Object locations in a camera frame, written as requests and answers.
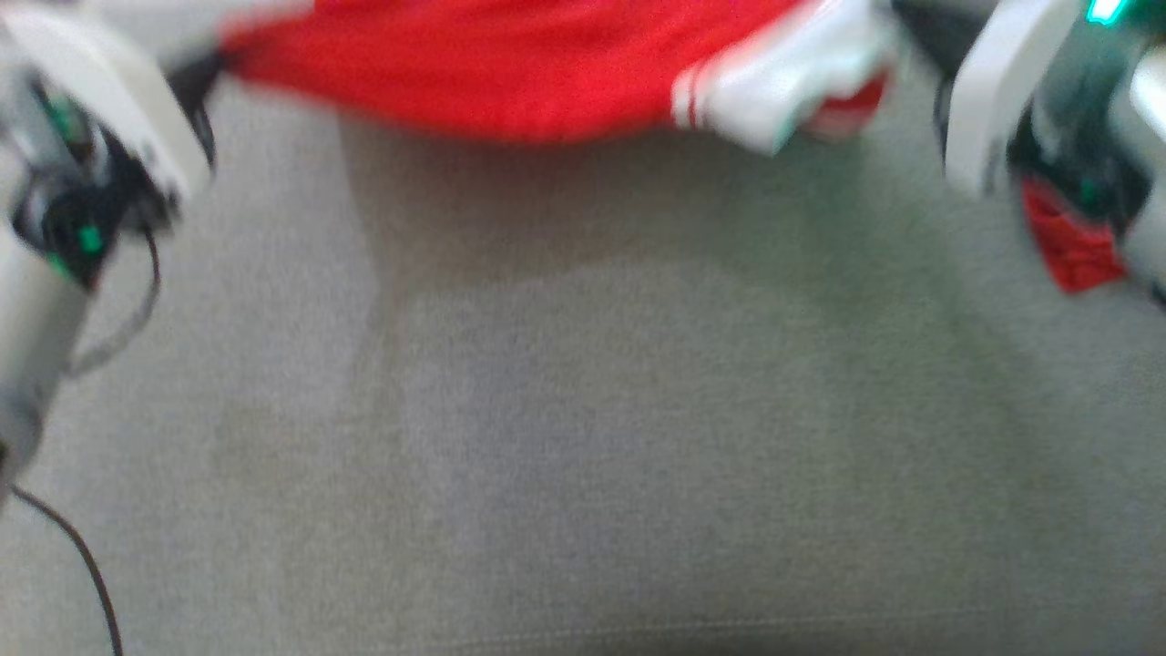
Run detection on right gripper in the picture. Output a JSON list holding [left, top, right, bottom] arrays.
[[893, 0, 1166, 239]]

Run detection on red basketball jersey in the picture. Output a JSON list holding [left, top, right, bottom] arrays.
[[219, 0, 905, 158]]

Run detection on large grey sofa seat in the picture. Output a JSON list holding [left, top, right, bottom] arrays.
[[0, 55, 1166, 656]]

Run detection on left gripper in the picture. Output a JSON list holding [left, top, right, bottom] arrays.
[[0, 5, 230, 293]]

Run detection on red basketball shorts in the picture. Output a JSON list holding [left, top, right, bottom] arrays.
[[1018, 173, 1131, 295]]

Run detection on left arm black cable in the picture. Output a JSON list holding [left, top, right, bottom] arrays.
[[0, 223, 165, 656]]

